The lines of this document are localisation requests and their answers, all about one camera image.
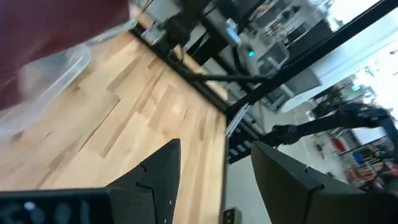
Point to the black diagonal frame brace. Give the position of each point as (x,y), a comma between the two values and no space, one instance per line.
(227,77)

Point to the large clear plastic bin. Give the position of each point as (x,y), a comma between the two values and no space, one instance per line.
(53,74)

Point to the grey box with teal light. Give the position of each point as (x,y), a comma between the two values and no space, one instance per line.
(247,59)

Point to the black table edge rail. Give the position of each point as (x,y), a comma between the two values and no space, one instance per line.
(186,74)

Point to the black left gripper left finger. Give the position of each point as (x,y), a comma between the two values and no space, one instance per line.
(158,183)

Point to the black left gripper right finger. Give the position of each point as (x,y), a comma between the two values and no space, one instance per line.
(289,193)

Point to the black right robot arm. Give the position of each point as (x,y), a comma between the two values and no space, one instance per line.
(183,21)

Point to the small grey connector box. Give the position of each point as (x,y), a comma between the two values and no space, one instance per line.
(231,216)

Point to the black metal frame post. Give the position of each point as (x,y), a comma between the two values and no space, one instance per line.
(304,59)

